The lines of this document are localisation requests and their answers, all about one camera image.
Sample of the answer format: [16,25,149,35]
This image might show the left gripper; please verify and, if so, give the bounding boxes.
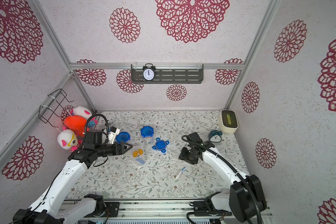
[96,140,133,157]

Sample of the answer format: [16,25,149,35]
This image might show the blue container lid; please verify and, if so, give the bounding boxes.
[116,132,131,144]

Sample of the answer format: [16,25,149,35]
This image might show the blue toothbrush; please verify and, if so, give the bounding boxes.
[136,158,146,165]

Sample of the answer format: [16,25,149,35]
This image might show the clear plastic container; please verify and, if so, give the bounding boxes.
[143,136,155,145]
[129,146,146,168]

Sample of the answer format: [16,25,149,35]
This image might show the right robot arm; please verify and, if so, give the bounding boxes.
[179,132,267,224]

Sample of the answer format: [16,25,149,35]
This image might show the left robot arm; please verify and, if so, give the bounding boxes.
[12,130,133,224]

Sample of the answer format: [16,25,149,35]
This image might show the teal alarm clock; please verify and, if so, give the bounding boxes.
[208,130,223,143]

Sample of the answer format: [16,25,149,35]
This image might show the wrapped toothbrush lower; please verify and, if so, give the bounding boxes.
[175,167,187,179]

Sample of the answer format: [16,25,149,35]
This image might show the cream box with green window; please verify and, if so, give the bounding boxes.
[218,109,239,133]

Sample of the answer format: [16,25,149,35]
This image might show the red plush toy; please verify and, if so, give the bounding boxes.
[64,115,89,137]

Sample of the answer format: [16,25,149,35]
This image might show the lower white pink plush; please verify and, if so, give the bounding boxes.
[57,129,82,152]

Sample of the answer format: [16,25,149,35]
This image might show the white pink plush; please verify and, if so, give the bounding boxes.
[57,129,82,152]
[70,106,92,120]

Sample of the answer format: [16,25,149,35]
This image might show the upper white pink plush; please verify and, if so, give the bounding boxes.
[70,106,92,120]

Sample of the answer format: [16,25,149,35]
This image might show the black alarm clock on shelf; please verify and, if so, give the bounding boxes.
[142,63,156,81]

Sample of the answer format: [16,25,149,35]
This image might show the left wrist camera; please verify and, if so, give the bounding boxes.
[108,127,120,144]

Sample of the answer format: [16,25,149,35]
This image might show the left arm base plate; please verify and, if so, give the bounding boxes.
[85,202,120,218]

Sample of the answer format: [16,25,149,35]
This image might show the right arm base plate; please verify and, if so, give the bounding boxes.
[189,200,232,216]

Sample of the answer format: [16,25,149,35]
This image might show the grey wall shelf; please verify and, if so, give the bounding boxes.
[131,64,204,84]

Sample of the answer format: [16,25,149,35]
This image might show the black wire basket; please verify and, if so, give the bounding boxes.
[38,88,73,128]

